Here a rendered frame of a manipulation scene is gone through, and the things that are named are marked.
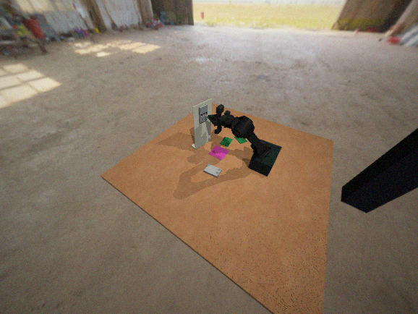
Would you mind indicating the magenta square patch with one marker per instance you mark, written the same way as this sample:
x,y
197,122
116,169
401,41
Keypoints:
x,y
218,152

